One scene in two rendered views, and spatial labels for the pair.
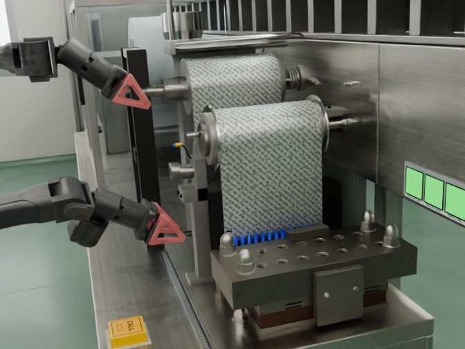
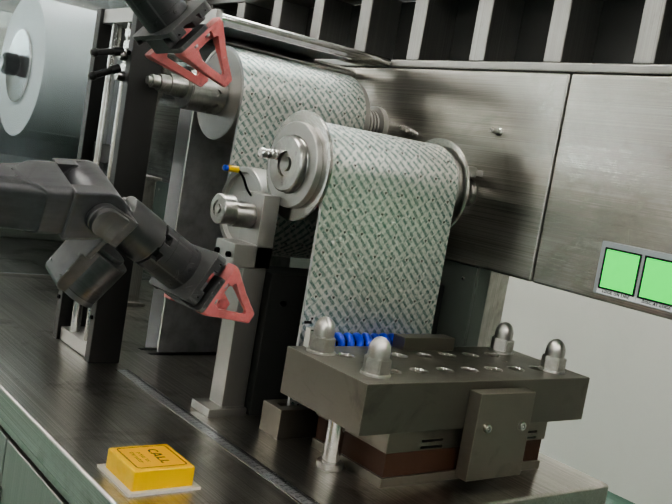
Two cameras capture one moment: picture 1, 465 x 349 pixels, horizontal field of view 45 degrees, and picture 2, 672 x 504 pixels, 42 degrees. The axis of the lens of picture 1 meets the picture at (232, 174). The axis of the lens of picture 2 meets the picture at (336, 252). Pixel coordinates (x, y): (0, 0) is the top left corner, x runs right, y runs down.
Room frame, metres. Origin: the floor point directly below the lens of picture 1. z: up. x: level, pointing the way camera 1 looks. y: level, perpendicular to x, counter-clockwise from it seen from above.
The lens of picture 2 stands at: (0.09, 0.43, 1.27)
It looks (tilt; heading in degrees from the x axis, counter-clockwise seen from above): 6 degrees down; 338
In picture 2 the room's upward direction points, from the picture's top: 10 degrees clockwise
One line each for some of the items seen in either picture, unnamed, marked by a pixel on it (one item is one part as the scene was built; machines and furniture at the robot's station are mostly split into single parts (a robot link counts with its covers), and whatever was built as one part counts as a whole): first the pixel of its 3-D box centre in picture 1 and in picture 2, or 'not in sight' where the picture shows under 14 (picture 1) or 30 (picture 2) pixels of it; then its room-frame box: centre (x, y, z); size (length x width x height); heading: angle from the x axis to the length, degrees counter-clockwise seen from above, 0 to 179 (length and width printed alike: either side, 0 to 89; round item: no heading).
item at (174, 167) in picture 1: (174, 170); (223, 208); (1.22, 0.13, 1.18); 0.04 x 0.02 x 0.04; 16
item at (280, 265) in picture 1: (312, 262); (442, 384); (1.08, -0.16, 1.00); 0.40 x 0.16 x 0.06; 106
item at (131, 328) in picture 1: (127, 332); (150, 467); (0.99, 0.23, 0.91); 0.07 x 0.07 x 0.02; 16
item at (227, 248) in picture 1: (227, 243); (323, 334); (1.08, 0.02, 1.05); 0.04 x 0.04 x 0.04
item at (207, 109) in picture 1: (210, 138); (298, 165); (1.21, 0.04, 1.25); 0.15 x 0.01 x 0.15; 16
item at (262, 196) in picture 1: (273, 199); (377, 282); (1.18, -0.09, 1.11); 0.23 x 0.01 x 0.18; 106
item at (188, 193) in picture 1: (194, 220); (233, 303); (1.23, 0.10, 1.05); 0.06 x 0.05 x 0.31; 106
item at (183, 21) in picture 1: (182, 21); not in sight; (1.93, 0.14, 1.50); 0.14 x 0.14 x 0.06
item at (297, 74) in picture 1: (288, 79); (360, 123); (1.52, -0.17, 1.33); 0.07 x 0.07 x 0.07; 16
